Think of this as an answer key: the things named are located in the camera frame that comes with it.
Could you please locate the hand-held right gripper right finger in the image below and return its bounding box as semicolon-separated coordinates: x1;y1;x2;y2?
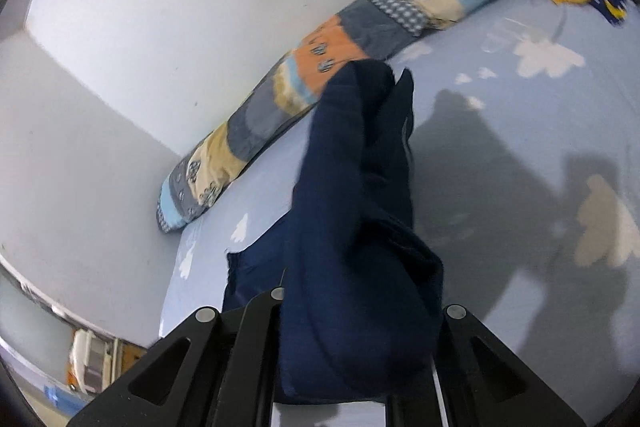
385;304;589;427

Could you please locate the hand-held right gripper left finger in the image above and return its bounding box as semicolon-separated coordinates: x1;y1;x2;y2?
67;288;286;427

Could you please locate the navy blue jacket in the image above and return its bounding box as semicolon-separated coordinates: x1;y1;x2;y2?
221;58;446;408

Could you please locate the orange white box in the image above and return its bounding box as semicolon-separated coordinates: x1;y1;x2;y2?
66;328;124;396

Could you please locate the blue object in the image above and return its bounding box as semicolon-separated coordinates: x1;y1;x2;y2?
43;383;84;414

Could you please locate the light blue cloud bed sheet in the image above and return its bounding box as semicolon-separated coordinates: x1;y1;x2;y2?
159;0;640;427

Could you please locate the rolled patchwork blanket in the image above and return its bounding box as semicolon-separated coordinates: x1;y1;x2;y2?
156;0;542;234

